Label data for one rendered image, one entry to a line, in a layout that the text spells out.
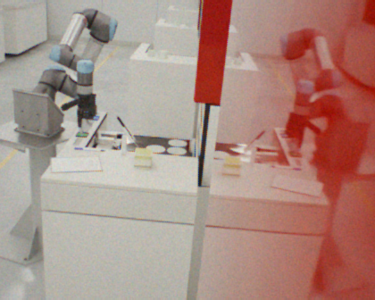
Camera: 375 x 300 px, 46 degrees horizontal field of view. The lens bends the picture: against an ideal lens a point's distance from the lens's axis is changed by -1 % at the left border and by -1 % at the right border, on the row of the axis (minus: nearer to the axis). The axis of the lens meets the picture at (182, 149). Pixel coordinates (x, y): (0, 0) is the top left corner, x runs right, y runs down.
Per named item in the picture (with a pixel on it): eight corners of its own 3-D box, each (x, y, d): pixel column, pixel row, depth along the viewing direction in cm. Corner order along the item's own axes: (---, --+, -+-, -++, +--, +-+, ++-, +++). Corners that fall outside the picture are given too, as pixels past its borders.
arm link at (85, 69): (94, 59, 212) (93, 63, 205) (94, 82, 217) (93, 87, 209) (77, 58, 211) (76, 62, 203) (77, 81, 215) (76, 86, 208)
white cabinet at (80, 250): (185, 253, 301) (196, 139, 270) (178, 371, 212) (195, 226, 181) (90, 243, 301) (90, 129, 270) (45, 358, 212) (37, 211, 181)
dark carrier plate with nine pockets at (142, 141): (189, 140, 246) (189, 139, 245) (187, 167, 214) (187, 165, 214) (127, 135, 246) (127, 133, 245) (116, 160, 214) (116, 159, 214)
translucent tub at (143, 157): (152, 162, 197) (153, 148, 195) (151, 170, 190) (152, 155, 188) (135, 162, 197) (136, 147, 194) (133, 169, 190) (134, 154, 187)
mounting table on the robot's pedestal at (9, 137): (-18, 155, 253) (-20, 134, 248) (30, 131, 292) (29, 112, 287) (50, 172, 241) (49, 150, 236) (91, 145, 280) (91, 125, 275)
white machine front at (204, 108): (201, 128, 288) (207, 66, 273) (201, 186, 213) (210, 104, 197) (195, 128, 288) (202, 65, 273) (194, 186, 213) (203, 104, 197)
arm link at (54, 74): (37, 86, 261) (45, 67, 266) (58, 95, 265) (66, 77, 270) (38, 79, 251) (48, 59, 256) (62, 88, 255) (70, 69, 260)
